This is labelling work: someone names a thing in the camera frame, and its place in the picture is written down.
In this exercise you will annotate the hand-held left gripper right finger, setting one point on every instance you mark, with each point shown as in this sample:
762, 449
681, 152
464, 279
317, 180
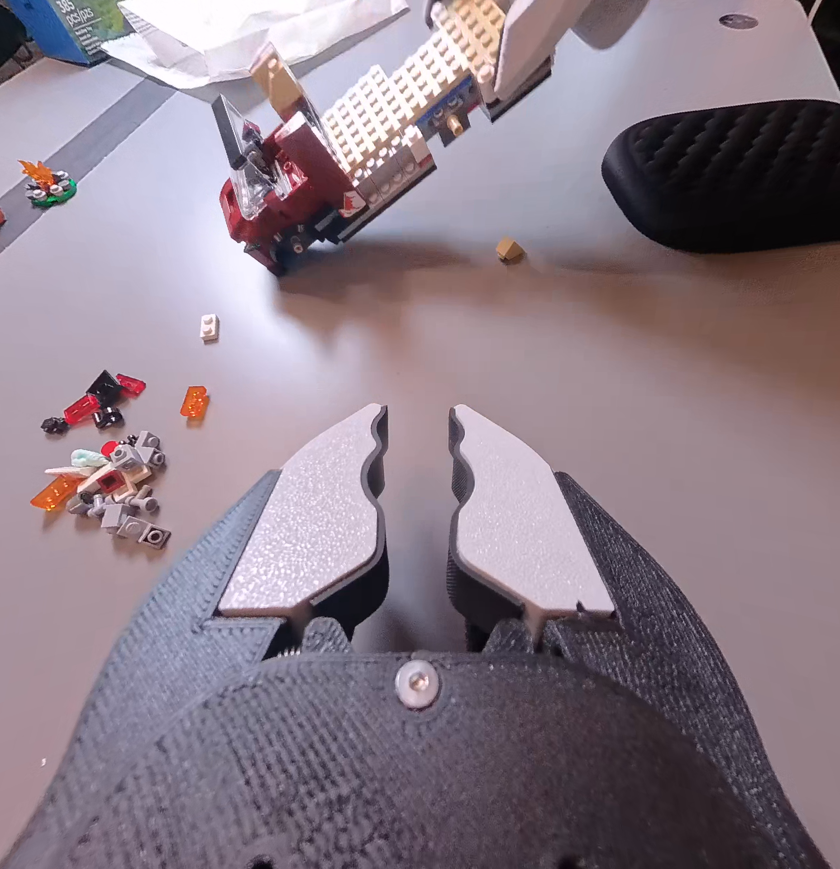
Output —
528, 536

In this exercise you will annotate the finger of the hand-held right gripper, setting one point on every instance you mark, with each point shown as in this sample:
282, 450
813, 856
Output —
607, 20
525, 41

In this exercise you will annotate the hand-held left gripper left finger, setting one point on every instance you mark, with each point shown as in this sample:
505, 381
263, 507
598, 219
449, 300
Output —
318, 529

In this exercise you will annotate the tan and dark red brick model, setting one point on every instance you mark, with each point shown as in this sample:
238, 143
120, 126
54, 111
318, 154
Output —
379, 115

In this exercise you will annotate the tan slope brick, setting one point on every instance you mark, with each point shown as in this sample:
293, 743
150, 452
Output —
509, 249

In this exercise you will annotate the grey desk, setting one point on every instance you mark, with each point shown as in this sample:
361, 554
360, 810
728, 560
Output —
596, 326

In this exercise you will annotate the orange transparent studded brick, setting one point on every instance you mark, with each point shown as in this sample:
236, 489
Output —
194, 402

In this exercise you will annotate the black padded cushion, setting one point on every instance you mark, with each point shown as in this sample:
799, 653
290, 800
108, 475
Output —
732, 176

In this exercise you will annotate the pile of small grey bricks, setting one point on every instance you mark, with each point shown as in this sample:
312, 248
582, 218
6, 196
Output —
121, 489

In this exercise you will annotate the small white plate brick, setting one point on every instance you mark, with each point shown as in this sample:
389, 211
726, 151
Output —
209, 327

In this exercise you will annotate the red and black brick piece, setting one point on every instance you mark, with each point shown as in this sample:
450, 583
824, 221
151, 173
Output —
97, 397

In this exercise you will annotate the orange transparent slope piece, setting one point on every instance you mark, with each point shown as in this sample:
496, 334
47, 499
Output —
53, 492

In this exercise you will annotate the black and red lego pieces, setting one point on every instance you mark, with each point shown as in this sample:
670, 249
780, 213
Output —
53, 426

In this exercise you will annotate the white paper bag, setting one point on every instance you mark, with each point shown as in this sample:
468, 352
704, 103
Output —
223, 34

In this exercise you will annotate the green round plate with pieces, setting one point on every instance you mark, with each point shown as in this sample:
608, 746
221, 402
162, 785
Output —
50, 190

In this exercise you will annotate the colourful toy set box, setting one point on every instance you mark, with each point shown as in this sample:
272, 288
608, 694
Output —
67, 27

